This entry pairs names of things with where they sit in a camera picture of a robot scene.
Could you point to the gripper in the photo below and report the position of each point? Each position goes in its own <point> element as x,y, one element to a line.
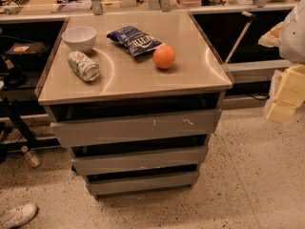
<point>294,38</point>

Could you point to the grey bottom drawer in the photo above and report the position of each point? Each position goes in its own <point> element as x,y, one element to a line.
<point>128,185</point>

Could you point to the grey drawer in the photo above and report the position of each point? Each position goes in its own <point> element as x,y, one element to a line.
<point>128,185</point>
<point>138,161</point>
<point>136,127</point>

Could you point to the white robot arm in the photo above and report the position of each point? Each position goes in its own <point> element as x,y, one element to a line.
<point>289,36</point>

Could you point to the grey drawer cabinet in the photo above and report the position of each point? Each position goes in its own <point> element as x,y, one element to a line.
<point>134,86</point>

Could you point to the grey middle drawer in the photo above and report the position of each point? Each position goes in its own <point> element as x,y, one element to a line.
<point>138,161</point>

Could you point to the grey top drawer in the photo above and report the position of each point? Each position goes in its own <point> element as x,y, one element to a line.
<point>136,127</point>

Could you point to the orange fruit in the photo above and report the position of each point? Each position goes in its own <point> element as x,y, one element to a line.
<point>163,57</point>

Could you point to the blue chip bag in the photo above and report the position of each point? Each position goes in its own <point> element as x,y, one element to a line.
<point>133,40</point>

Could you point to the crushed green white can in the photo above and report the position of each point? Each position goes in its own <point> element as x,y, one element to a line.
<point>83,66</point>

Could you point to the white bowl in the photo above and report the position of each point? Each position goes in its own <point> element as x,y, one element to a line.
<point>80,38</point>

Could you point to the plastic bottle on floor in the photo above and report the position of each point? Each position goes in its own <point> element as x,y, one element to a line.
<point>30,156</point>

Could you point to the black bag on shelf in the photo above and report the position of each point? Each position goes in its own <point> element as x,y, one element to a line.
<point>34,52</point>

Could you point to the black equipment stand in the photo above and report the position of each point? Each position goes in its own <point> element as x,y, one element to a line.
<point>11,111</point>

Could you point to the white sneaker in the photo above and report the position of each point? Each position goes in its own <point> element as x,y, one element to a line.
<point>18,216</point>

